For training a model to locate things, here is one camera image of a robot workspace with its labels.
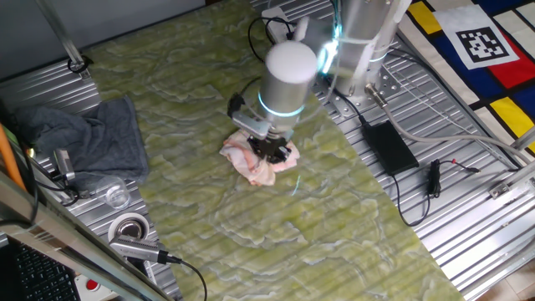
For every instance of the black keyboard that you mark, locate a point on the black keyboard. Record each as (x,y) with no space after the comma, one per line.
(42,276)

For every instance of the colourful block pattern cloth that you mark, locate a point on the colourful block pattern cloth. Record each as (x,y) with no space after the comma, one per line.
(505,71)

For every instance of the slim aluminium post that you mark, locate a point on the slim aluminium post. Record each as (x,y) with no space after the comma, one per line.
(62,37)

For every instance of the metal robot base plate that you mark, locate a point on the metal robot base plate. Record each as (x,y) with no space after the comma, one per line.
(388,81)

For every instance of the aluminium frame beam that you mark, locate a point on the aluminium frame beam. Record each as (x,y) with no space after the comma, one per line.
(42,228)

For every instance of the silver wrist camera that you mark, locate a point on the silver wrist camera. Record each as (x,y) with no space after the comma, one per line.
(251,124)

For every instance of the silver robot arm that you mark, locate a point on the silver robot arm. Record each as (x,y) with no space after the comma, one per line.
(288,83)

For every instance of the dark grey towel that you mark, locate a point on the dark grey towel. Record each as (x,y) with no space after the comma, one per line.
(104,138)

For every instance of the white power strip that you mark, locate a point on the white power strip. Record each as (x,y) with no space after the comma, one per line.
(273,21)

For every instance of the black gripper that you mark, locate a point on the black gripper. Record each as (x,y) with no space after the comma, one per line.
(263,146)

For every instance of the round steel bowl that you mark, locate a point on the round steel bowl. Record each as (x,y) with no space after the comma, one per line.
(129,228)

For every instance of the white paper marker tag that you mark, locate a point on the white paper marker tag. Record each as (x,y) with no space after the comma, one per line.
(480,44)

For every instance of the silver ribbed camera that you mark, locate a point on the silver ribbed camera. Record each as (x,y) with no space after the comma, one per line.
(138,248)

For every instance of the orange tube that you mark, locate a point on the orange tube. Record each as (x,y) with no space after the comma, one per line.
(8,159)

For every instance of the aluminium profile with bracket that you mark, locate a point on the aluminium profile with bracket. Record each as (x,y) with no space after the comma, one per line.
(514,184)

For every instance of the white cloth with pink stripes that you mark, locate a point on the white cloth with pink stripes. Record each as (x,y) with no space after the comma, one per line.
(246,161)

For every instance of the green marble pattern mat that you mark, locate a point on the green marble pattern mat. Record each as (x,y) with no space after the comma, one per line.
(209,234)

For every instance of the black power adapter brick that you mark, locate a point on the black power adapter brick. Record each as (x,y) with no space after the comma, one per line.
(388,146)

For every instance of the grey box with red button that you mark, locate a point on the grey box with red button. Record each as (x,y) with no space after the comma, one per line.
(93,285)

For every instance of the clear glass cup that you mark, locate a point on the clear glass cup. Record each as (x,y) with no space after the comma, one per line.
(115,194)

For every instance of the small grey camera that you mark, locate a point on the small grey camera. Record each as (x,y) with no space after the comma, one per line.
(64,164)

